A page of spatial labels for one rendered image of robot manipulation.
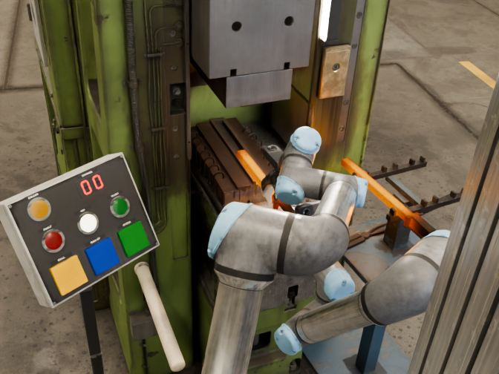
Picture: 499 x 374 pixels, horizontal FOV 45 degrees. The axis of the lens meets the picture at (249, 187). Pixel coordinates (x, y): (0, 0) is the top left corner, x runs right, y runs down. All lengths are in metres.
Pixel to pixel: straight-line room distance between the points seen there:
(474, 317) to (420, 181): 3.29
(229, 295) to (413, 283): 0.36
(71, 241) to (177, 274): 0.71
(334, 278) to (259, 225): 0.47
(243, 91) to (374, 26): 0.53
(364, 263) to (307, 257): 1.02
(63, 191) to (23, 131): 2.74
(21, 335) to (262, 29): 1.78
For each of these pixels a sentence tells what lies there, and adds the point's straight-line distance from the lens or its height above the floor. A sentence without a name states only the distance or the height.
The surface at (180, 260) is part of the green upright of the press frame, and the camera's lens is 2.16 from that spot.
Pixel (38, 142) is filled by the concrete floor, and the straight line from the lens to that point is 4.14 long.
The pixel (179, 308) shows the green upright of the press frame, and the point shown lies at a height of 0.37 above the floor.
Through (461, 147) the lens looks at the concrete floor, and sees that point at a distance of 4.33.
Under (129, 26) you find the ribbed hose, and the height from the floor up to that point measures 1.49.
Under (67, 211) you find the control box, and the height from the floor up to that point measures 1.13.
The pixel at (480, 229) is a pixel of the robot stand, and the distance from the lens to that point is 0.58.
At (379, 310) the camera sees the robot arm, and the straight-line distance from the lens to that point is 1.25.
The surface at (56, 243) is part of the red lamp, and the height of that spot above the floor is 1.08.
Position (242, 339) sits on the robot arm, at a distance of 1.14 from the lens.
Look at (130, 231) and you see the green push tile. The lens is 1.64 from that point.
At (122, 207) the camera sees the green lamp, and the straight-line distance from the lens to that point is 1.63.
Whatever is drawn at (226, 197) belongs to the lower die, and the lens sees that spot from 1.87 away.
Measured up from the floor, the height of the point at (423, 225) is 0.98.
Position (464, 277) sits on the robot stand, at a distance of 0.61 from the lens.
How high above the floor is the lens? 2.06
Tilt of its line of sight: 35 degrees down
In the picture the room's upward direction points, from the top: 3 degrees clockwise
